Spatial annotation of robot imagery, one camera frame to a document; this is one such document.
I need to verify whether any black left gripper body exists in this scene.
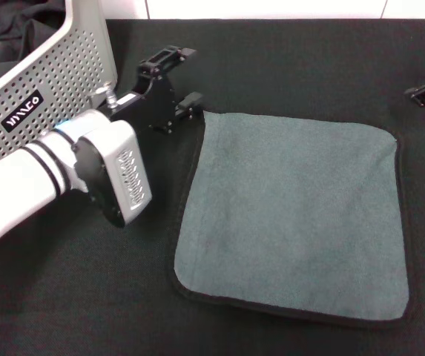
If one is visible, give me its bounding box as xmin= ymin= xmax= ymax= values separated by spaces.
xmin=110 ymin=69 xmax=179 ymax=136

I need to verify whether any grey-green towel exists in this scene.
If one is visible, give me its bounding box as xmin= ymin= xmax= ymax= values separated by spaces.
xmin=165 ymin=109 xmax=415 ymax=331

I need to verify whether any grey perforated storage box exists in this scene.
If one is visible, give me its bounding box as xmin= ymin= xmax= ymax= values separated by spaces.
xmin=0 ymin=0 xmax=119 ymax=175

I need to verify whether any black tablecloth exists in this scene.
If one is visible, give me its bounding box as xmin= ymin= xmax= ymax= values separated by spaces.
xmin=0 ymin=18 xmax=425 ymax=356

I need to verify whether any black crumpled cloth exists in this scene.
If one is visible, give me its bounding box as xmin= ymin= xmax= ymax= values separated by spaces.
xmin=0 ymin=0 xmax=67 ymax=68

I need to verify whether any left gripper cable with connector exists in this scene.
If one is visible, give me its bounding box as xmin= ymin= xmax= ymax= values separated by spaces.
xmin=99 ymin=83 xmax=120 ymax=111

